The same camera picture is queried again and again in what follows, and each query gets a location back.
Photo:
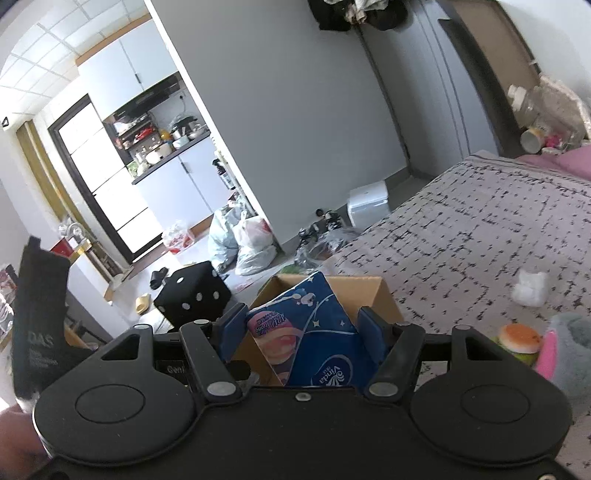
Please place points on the white box appliance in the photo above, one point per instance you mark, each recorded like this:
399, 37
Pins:
369, 203

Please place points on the grey and pink plush toy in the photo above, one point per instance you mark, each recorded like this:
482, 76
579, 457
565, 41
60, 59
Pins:
570, 353

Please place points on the black dice plush cube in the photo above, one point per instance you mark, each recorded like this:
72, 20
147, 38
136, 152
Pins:
194, 286

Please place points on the pink pillow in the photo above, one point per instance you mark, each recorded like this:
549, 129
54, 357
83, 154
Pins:
563, 161

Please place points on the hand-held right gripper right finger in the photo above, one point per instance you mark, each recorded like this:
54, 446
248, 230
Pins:
371, 332

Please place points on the white upper kitchen cabinet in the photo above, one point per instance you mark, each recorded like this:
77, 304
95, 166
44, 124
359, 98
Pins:
120, 64

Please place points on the black slipper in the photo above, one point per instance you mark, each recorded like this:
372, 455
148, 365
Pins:
159, 277

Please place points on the red and white plastic bag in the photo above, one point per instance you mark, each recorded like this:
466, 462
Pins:
179, 239

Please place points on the person's left hand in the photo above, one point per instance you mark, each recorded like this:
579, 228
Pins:
16, 438

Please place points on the white lower kitchen cabinet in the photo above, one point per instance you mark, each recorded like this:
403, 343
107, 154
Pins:
184, 184

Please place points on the white kitchen cabinet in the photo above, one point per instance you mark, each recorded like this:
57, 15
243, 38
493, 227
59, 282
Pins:
184, 184
120, 64

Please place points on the dark spray bottle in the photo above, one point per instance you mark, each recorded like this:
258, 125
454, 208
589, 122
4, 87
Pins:
224, 173

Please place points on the clear plastic bag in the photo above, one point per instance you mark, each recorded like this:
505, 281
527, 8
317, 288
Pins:
323, 249

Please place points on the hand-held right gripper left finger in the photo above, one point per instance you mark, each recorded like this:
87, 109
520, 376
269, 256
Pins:
233, 330

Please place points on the burger plush toy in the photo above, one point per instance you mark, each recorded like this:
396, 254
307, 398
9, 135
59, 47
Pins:
521, 338

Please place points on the black range hood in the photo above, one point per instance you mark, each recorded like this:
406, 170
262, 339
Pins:
147, 99

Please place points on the clear plastic bottle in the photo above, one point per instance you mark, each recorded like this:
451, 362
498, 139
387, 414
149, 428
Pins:
521, 104

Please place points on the white refrigerator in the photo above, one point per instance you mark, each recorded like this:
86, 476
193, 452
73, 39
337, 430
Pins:
106, 194

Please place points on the cardboard box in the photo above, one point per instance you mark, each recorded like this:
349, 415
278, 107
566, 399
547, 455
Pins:
358, 290

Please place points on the dark bed headboard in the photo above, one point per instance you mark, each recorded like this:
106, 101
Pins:
480, 69

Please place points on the grey plastic bag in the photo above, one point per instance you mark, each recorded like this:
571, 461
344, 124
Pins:
224, 235

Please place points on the crinkled clear bag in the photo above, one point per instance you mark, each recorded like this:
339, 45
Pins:
561, 108

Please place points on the yellow slipper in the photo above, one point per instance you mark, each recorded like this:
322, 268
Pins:
143, 303

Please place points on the grey door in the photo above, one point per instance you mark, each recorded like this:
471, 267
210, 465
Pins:
425, 92

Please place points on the blue tissue pack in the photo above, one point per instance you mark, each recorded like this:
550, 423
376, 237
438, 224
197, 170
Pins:
314, 318

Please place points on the paper cup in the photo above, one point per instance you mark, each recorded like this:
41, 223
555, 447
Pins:
532, 139

